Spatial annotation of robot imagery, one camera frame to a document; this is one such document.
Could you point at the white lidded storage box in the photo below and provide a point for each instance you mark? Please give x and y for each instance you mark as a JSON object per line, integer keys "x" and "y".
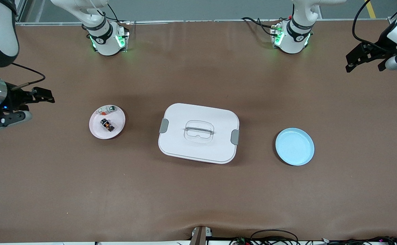
{"x": 198, "y": 149}

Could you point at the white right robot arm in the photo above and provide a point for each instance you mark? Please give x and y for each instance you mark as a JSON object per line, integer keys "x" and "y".
{"x": 1, "y": 34}

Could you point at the pink round plate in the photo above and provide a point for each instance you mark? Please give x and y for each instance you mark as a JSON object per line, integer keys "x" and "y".
{"x": 115, "y": 131}

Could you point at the camera mount post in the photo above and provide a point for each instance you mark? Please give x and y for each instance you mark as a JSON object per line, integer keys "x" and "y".
{"x": 199, "y": 236}

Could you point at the green white push button switch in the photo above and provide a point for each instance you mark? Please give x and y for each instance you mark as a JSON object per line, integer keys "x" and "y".
{"x": 107, "y": 110}

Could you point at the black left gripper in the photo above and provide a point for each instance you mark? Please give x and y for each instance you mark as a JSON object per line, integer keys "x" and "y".
{"x": 378, "y": 51}

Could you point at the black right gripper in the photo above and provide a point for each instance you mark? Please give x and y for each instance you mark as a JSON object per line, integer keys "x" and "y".
{"x": 14, "y": 99}

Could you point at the black orange switch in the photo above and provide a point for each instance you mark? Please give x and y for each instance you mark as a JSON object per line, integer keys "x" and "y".
{"x": 107, "y": 125}

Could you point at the blue round plate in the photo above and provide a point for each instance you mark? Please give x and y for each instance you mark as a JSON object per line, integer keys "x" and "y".
{"x": 295, "y": 147}

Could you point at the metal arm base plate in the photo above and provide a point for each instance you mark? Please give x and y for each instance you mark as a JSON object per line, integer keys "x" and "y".
{"x": 125, "y": 41}
{"x": 273, "y": 34}

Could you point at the grey box latch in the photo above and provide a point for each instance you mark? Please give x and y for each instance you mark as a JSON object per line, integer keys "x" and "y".
{"x": 235, "y": 136}
{"x": 164, "y": 126}

